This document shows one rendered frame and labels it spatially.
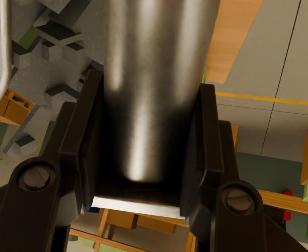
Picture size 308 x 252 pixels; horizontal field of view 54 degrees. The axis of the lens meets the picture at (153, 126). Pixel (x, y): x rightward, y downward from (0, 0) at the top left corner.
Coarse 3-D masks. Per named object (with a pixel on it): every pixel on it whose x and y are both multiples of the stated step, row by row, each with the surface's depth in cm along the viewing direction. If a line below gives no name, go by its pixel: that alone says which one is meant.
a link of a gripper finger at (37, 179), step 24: (24, 168) 8; (48, 168) 8; (24, 192) 7; (48, 192) 7; (0, 216) 7; (24, 216) 7; (48, 216) 7; (0, 240) 6; (24, 240) 6; (48, 240) 7
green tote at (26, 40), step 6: (30, 30) 71; (24, 36) 69; (30, 36) 71; (36, 36) 73; (18, 42) 68; (24, 42) 70; (30, 42) 72; (12, 66) 67; (204, 66) 76; (204, 72) 81; (204, 78) 84
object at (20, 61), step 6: (12, 0) 40; (18, 0) 39; (24, 0) 40; (30, 0) 41; (12, 42) 46; (12, 48) 45; (18, 48) 46; (24, 48) 46; (12, 54) 45; (18, 54) 45; (24, 54) 45; (12, 60) 46; (18, 60) 45; (24, 60) 46; (18, 66) 46; (24, 66) 46
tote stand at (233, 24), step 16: (224, 0) 56; (240, 0) 55; (256, 0) 54; (224, 16) 60; (240, 16) 59; (224, 32) 66; (240, 32) 64; (224, 48) 72; (240, 48) 71; (208, 64) 81; (224, 64) 79; (208, 80) 91; (224, 80) 88
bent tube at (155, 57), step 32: (128, 0) 7; (160, 0) 6; (192, 0) 7; (128, 32) 7; (160, 32) 7; (192, 32) 7; (128, 64) 8; (160, 64) 8; (192, 64) 8; (128, 96) 8; (160, 96) 8; (192, 96) 9; (128, 128) 9; (160, 128) 9; (128, 160) 10; (160, 160) 10; (96, 192) 11; (128, 192) 11; (160, 192) 11
